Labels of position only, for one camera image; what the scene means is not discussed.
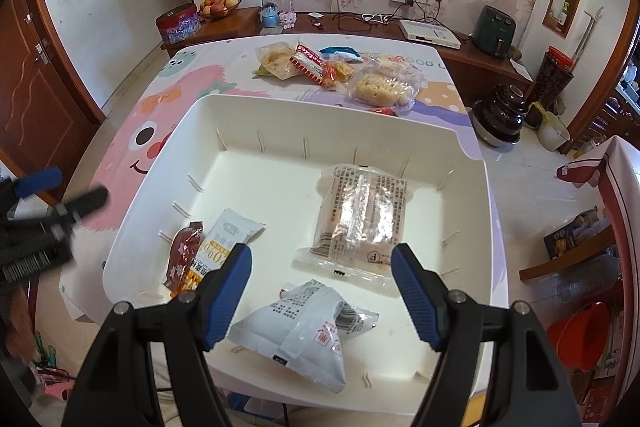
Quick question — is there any small white orange-print packet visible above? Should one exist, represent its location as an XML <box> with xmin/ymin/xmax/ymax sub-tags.
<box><xmin>180</xmin><ymin>208</ymin><xmax>266</xmax><ymax>293</ymax></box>

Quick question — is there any dark red snack packet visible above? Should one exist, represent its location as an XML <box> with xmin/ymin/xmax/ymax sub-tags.
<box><xmin>164</xmin><ymin>221</ymin><xmax>205</xmax><ymax>293</ymax></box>

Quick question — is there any yellow stick snack packet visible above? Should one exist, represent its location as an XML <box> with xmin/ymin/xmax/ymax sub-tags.
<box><xmin>322</xmin><ymin>61</ymin><xmax>353</xmax><ymax>88</ymax></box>

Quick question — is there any red plastic basin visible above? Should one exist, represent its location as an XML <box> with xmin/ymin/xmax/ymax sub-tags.
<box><xmin>546</xmin><ymin>302</ymin><xmax>618</xmax><ymax>370</ymax></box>

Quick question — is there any clear pink-print snack packet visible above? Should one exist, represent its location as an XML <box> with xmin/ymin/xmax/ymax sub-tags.
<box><xmin>367</xmin><ymin>53</ymin><xmax>426</xmax><ymax>82</ymax></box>

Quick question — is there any white set-top box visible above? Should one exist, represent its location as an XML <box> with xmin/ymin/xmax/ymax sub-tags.
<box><xmin>398</xmin><ymin>19</ymin><xmax>462</xmax><ymax>50</ymax></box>

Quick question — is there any dark container red lid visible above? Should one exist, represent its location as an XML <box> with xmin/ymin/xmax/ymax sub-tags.
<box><xmin>525</xmin><ymin>47</ymin><xmax>575</xmax><ymax>130</ymax></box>

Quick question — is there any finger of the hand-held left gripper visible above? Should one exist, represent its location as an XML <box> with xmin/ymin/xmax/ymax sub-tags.
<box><xmin>0</xmin><ymin>168</ymin><xmax>64</xmax><ymax>214</ymax></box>
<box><xmin>52</xmin><ymin>186</ymin><xmax>110</xmax><ymax>228</ymax></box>

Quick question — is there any brown wooden door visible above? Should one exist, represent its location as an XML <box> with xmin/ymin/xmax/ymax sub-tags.
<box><xmin>0</xmin><ymin>0</ymin><xmax>101</xmax><ymax>168</ymax></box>

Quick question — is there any red and white biscuit packet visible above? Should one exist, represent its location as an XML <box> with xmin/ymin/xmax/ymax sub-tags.
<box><xmin>291</xmin><ymin>43</ymin><xmax>333</xmax><ymax>85</ymax></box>

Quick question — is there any round printed tin box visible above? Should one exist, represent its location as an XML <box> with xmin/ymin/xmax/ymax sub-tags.
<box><xmin>155</xmin><ymin>3</ymin><xmax>202</xmax><ymax>44</ymax></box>

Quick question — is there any wooden television cabinet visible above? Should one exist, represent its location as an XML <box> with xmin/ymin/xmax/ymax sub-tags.
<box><xmin>160</xmin><ymin>7</ymin><xmax>536</xmax><ymax>108</ymax></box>

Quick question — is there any fruit bowl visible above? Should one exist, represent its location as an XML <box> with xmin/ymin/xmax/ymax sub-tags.
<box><xmin>197</xmin><ymin>0</ymin><xmax>242</xmax><ymax>20</ymax></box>

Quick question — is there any printed cartoon tablecloth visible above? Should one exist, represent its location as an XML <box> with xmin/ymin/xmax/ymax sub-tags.
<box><xmin>59</xmin><ymin>34</ymin><xmax>511</xmax><ymax>403</ymax></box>

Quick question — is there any white plastic bin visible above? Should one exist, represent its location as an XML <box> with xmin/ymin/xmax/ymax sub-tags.
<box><xmin>101</xmin><ymin>93</ymin><xmax>510</xmax><ymax>409</ymax></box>

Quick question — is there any wooden stool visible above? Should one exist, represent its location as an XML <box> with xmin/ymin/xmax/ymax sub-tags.
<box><xmin>519</xmin><ymin>227</ymin><xmax>618</xmax><ymax>283</ymax></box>

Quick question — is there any red and white clothed table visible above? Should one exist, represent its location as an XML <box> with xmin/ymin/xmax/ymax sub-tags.
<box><xmin>555</xmin><ymin>134</ymin><xmax>640</xmax><ymax>408</ymax></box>

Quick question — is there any white bucket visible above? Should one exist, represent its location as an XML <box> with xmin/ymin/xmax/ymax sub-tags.
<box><xmin>537</xmin><ymin>111</ymin><xmax>572</xmax><ymax>152</ymax></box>

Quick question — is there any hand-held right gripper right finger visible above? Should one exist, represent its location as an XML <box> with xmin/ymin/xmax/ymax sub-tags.
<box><xmin>390</xmin><ymin>243</ymin><xmax>583</xmax><ymax>427</ymax></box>

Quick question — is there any white grey-print snack packet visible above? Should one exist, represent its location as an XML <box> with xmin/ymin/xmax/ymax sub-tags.
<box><xmin>226</xmin><ymin>279</ymin><xmax>379</xmax><ymax>394</ymax></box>

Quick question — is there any clear rice cracker packet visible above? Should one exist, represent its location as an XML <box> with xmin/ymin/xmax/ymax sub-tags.
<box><xmin>348</xmin><ymin>69</ymin><xmax>418</xmax><ymax>112</ymax></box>
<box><xmin>256</xmin><ymin>42</ymin><xmax>301</xmax><ymax>81</ymax></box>

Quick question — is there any dark printed box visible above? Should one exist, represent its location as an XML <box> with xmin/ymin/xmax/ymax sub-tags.
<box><xmin>544</xmin><ymin>207</ymin><xmax>601</xmax><ymax>260</ymax></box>

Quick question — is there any blue and white snack packet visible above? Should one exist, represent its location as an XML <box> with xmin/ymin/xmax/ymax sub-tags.
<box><xmin>319</xmin><ymin>47</ymin><xmax>363</xmax><ymax>64</ymax></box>

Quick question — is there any green air fryer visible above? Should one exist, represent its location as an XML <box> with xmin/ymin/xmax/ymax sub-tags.
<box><xmin>474</xmin><ymin>5</ymin><xmax>518</xmax><ymax>58</ymax></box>

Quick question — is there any clear wrapped cake packet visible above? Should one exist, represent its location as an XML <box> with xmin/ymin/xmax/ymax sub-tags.
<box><xmin>292</xmin><ymin>163</ymin><xmax>410</xmax><ymax>294</ymax></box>

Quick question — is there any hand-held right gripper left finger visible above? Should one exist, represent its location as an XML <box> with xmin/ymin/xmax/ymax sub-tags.
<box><xmin>61</xmin><ymin>243</ymin><xmax>253</xmax><ymax>427</ymax></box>

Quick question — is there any brown ceramic jar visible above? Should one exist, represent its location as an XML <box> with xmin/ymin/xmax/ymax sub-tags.
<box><xmin>472</xmin><ymin>84</ymin><xmax>527</xmax><ymax>148</ymax></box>

